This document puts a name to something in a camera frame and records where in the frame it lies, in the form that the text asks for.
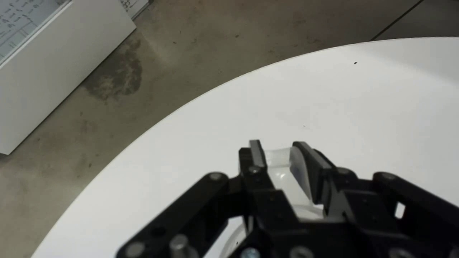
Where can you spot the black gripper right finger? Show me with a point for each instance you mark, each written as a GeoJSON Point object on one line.
{"type": "Point", "coordinates": [344, 190]}

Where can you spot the white door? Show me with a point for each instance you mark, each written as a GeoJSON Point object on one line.
{"type": "Point", "coordinates": [57, 80]}

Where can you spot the door window panel with writing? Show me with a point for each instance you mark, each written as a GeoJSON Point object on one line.
{"type": "Point", "coordinates": [23, 18]}

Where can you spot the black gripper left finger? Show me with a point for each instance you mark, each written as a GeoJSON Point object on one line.
{"type": "Point", "coordinates": [253, 190]}

